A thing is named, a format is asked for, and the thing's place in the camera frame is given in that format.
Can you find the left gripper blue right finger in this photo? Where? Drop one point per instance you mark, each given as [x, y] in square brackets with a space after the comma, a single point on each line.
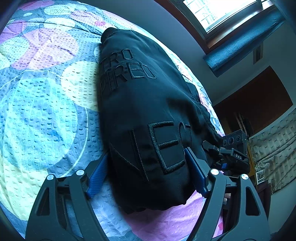
[199, 170]

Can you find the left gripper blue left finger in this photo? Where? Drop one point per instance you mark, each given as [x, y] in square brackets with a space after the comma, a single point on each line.
[96, 172]

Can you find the black jacket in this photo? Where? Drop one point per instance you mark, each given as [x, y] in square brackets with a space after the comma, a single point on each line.
[148, 115]

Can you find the floral quilted bedspread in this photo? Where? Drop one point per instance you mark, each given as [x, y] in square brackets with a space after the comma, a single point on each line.
[50, 116]

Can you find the dark wooden wardrobe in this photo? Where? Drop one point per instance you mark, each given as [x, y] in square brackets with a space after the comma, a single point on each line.
[255, 105]

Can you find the black camera box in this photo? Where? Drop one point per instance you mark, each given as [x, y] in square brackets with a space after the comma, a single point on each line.
[236, 140]

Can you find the window with dark frame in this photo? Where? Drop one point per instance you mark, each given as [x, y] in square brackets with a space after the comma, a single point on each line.
[212, 23]

